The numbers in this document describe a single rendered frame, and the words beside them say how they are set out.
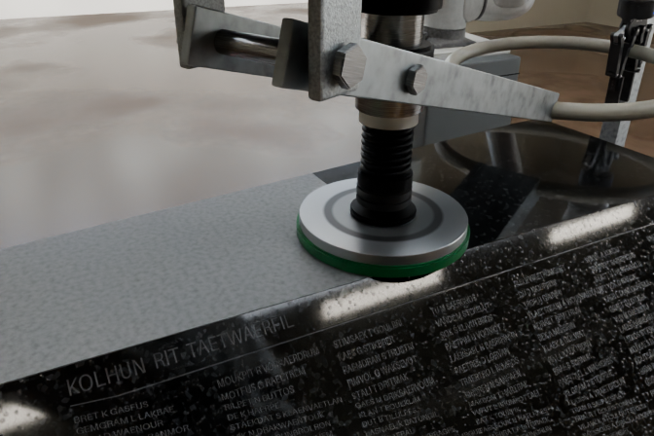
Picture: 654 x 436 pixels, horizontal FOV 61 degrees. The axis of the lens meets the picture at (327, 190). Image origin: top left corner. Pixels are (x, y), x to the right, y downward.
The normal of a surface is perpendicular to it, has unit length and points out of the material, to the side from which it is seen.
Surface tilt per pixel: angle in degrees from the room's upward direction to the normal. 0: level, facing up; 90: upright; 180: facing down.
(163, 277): 0
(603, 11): 90
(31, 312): 0
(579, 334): 45
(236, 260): 0
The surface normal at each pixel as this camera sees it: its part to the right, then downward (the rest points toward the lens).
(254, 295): 0.01, -0.90
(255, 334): 0.32, -0.36
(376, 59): 0.77, 0.28
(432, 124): 0.47, 0.39
